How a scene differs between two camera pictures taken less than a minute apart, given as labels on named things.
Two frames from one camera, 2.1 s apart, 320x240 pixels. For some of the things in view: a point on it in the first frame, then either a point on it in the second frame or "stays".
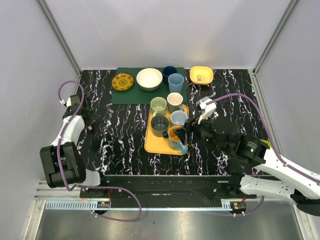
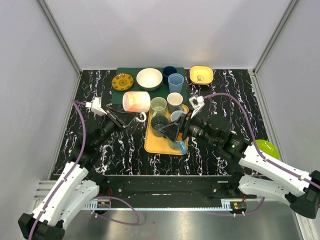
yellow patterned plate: x=122 y=82 stays
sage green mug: x=159 y=104 stays
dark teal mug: x=159 y=124 stays
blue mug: x=174 y=141 stays
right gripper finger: x=182 y=133 -> x=170 y=131
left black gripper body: x=85 y=116 -> x=115 y=119
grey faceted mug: x=174 y=100 stays
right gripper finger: x=191 y=124 -> x=171 y=128
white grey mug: x=178 y=117 stays
